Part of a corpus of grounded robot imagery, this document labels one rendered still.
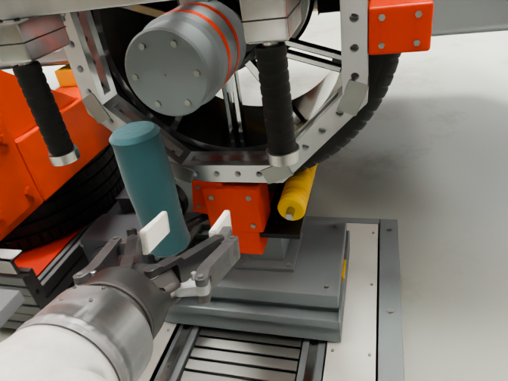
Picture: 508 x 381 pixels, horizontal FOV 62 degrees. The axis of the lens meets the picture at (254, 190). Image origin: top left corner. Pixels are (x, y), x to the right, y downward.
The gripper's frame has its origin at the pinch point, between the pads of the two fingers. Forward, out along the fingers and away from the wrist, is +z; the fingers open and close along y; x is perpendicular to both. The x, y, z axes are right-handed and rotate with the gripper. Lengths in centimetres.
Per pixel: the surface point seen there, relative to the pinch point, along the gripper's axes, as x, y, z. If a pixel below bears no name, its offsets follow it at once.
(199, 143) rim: -3.1, 11.6, 40.5
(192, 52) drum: -21.1, 0.4, 10.6
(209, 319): 47, 18, 48
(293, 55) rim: -19.4, -10.3, 36.1
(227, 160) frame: 0.1, 4.7, 36.2
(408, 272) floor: 50, -38, 82
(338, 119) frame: -8.3, -18.2, 27.6
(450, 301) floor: 53, -48, 71
